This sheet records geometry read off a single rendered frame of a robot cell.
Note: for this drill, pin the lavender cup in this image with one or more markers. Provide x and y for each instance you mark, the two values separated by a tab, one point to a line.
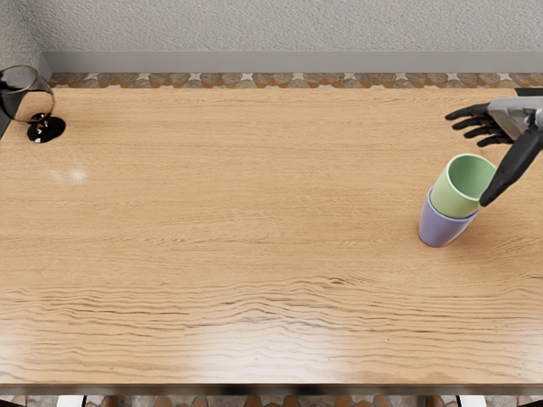
441	231

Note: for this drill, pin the dark wine glass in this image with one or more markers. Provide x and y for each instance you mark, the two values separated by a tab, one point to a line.
29	102

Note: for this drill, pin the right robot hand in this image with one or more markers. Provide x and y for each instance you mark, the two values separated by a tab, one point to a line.
511	116

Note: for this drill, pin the green cup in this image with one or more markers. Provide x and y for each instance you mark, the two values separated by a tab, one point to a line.
460	186

